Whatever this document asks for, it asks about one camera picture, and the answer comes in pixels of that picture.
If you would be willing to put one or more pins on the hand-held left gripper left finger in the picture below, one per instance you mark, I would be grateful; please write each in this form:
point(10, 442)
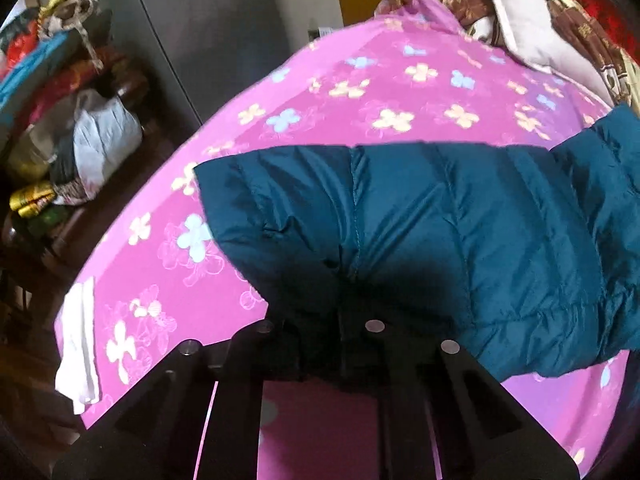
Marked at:
point(280, 355)

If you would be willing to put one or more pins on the white cloth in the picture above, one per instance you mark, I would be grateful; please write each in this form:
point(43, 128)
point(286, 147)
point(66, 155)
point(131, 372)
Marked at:
point(77, 345)

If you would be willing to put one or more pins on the brown patterned quilt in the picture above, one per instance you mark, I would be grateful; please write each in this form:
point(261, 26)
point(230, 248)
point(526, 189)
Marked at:
point(580, 25)

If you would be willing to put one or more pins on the pink floral bed sheet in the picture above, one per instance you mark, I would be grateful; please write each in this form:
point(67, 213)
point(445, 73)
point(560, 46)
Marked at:
point(350, 95)

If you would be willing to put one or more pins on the gold foil packets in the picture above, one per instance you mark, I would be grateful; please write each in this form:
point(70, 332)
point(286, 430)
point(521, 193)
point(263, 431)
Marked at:
point(31, 199)

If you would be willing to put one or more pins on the teal puffer jacket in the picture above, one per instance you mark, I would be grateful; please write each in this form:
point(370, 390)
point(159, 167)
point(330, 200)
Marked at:
point(425, 230)

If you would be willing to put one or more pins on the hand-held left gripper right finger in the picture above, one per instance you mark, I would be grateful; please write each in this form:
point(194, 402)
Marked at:
point(360, 355)

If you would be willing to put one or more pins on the grey wardrobe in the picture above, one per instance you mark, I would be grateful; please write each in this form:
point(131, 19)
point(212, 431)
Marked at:
point(210, 25)

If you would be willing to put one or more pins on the blue bag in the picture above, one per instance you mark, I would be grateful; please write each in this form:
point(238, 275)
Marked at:
point(35, 75)

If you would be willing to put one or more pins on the red wall poster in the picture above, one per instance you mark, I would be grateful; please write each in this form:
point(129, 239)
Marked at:
point(602, 2)

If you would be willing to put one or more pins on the beige pillow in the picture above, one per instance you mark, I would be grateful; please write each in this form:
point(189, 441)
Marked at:
point(530, 25)

